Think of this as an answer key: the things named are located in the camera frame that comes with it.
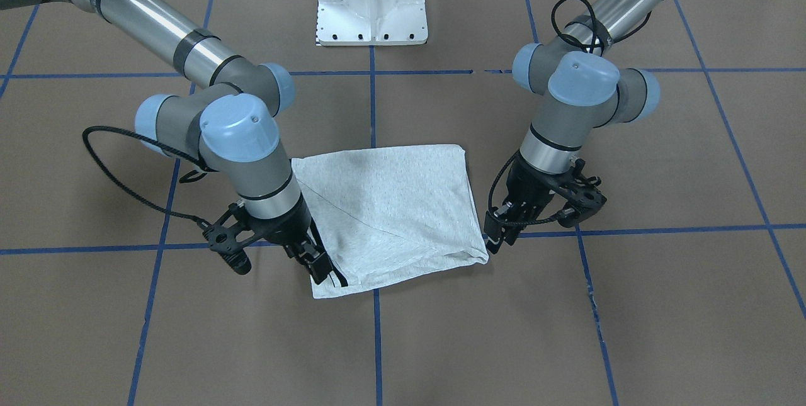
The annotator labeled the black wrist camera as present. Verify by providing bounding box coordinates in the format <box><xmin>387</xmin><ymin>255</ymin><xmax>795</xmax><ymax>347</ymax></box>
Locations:
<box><xmin>552</xmin><ymin>157</ymin><xmax>607</xmax><ymax>228</ymax></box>
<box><xmin>201</xmin><ymin>203</ymin><xmax>253</xmax><ymax>275</ymax></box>

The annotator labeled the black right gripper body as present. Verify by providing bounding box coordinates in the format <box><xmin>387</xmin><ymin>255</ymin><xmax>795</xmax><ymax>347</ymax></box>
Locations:
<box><xmin>249</xmin><ymin>196</ymin><xmax>325</xmax><ymax>262</ymax></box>

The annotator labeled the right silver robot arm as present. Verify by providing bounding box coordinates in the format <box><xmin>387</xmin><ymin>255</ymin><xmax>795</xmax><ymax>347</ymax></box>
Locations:
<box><xmin>2</xmin><ymin>0</ymin><xmax>348</xmax><ymax>286</ymax></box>

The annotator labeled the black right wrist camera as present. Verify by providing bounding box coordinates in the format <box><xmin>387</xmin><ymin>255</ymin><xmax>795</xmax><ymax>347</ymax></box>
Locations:
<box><xmin>201</xmin><ymin>203</ymin><xmax>253</xmax><ymax>275</ymax></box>

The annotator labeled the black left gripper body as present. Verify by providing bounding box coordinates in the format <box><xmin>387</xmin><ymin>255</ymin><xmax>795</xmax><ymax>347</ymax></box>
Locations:
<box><xmin>501</xmin><ymin>154</ymin><xmax>570</xmax><ymax>223</ymax></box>

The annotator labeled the white camera column with base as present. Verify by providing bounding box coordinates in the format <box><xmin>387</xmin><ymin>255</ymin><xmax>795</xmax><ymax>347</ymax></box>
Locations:
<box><xmin>315</xmin><ymin>0</ymin><xmax>429</xmax><ymax>47</ymax></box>

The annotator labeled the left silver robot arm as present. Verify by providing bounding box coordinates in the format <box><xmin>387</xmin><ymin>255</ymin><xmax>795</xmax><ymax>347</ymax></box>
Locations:
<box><xmin>484</xmin><ymin>0</ymin><xmax>665</xmax><ymax>254</ymax></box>

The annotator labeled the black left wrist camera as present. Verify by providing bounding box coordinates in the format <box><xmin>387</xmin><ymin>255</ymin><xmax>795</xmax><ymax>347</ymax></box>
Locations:
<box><xmin>552</xmin><ymin>157</ymin><xmax>607</xmax><ymax>228</ymax></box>

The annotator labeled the grey cartoon print t-shirt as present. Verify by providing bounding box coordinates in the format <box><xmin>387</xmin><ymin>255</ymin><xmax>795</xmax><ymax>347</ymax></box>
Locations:
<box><xmin>292</xmin><ymin>144</ymin><xmax>489</xmax><ymax>299</ymax></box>

